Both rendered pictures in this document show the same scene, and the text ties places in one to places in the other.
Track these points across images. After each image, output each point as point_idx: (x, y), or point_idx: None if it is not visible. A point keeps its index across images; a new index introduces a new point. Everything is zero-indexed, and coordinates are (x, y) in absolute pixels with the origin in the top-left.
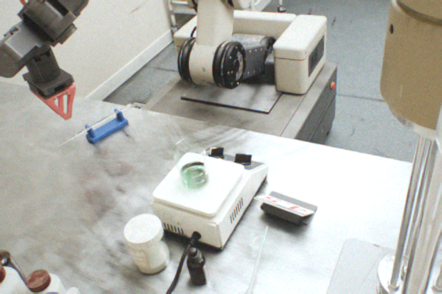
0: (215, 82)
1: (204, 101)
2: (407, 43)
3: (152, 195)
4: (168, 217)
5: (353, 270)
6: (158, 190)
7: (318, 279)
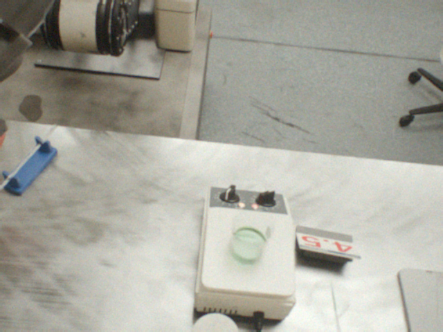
0: (100, 50)
1: (70, 68)
2: None
3: (156, 263)
4: (222, 303)
5: (423, 308)
6: (207, 275)
7: (394, 326)
